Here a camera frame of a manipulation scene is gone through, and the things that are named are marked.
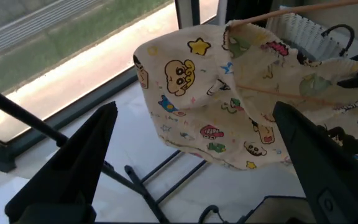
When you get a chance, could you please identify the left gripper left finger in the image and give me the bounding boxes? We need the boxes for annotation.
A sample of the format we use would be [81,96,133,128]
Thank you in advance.
[4,101,119,223]

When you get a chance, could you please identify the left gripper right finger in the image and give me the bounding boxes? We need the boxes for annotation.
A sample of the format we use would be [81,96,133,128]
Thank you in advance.
[272,101,358,224]

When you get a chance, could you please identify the pink clothes hanger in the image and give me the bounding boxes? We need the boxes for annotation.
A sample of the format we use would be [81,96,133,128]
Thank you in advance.
[227,0,358,106]

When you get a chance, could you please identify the cream printed garment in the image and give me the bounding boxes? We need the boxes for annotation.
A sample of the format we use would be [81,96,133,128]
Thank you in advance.
[133,20,358,175]

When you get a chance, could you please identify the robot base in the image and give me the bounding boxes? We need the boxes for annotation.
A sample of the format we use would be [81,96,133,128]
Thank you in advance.
[237,195,319,224]

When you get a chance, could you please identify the white laundry basket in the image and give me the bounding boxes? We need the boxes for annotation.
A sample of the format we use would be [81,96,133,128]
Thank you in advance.
[265,5,356,62]

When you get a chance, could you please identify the black clothes rack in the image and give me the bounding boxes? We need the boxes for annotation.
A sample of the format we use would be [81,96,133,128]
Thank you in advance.
[0,0,208,223]

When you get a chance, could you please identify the window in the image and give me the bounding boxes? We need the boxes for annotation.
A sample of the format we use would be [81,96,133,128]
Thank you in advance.
[0,0,220,180]

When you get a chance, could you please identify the black cable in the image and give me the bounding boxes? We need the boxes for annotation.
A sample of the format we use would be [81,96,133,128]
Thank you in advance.
[197,204,229,224]

